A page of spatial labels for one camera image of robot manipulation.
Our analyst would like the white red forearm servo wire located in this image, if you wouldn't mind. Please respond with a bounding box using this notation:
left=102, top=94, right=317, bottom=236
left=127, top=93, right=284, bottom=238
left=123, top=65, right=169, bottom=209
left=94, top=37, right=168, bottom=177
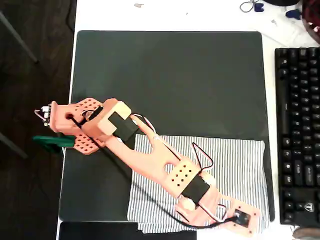
left=131, top=113, right=184, bottom=161

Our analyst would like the orange camera mount plate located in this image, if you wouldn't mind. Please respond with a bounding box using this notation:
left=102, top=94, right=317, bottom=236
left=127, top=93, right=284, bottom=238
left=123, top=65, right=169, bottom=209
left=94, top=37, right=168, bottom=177
left=219, top=197, right=261, bottom=235

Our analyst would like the grey metal furniture leg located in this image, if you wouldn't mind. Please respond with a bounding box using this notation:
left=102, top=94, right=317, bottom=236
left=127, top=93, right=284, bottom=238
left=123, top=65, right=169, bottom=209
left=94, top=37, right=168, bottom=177
left=0, top=11, right=40, bottom=64
left=0, top=131, right=28, bottom=160

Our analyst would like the green table clamp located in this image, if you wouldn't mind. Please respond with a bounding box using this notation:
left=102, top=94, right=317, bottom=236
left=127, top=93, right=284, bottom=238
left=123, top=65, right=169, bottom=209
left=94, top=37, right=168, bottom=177
left=32, top=134, right=76, bottom=153

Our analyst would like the black computer keyboard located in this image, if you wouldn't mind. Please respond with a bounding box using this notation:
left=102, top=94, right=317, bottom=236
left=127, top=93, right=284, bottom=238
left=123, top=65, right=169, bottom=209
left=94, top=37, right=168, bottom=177
left=274, top=46, right=320, bottom=226

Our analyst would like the dark red round container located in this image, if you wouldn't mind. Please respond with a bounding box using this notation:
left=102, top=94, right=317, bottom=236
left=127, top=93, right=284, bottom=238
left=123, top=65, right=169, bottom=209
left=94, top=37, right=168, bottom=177
left=301, top=0, right=320, bottom=47

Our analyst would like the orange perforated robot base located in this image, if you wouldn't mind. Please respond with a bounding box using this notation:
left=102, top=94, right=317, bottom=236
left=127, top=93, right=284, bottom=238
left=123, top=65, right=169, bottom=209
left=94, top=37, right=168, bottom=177
left=49, top=98, right=107, bottom=156

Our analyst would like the white red gripper servo wire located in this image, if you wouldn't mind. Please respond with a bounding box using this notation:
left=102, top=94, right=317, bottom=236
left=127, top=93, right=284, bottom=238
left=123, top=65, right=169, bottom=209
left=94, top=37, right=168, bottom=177
left=197, top=199, right=231, bottom=223

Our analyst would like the large black desk mat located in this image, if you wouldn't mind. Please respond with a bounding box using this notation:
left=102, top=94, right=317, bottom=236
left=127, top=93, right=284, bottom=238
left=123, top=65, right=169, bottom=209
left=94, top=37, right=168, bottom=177
left=58, top=30, right=276, bottom=223

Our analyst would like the striped white cloth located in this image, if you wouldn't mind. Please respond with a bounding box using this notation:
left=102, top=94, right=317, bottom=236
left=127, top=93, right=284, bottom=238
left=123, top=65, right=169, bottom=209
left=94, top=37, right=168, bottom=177
left=126, top=134, right=272, bottom=235

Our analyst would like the small black pad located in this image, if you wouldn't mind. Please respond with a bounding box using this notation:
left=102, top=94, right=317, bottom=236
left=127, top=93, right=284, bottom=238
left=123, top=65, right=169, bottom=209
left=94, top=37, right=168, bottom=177
left=58, top=221, right=198, bottom=240

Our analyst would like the robot controller circuit board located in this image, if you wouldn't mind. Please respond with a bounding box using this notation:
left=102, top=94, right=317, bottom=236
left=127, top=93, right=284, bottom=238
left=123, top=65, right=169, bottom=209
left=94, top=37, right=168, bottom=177
left=34, top=101, right=54, bottom=128

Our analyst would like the brown rounded object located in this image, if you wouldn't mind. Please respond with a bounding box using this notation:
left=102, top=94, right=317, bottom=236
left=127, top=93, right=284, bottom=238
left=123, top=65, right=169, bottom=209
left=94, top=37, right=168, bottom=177
left=292, top=226, right=320, bottom=240

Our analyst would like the white red looped servo wire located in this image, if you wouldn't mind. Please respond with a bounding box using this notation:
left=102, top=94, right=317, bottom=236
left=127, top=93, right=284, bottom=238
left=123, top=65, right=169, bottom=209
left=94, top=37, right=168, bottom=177
left=191, top=141, right=215, bottom=174

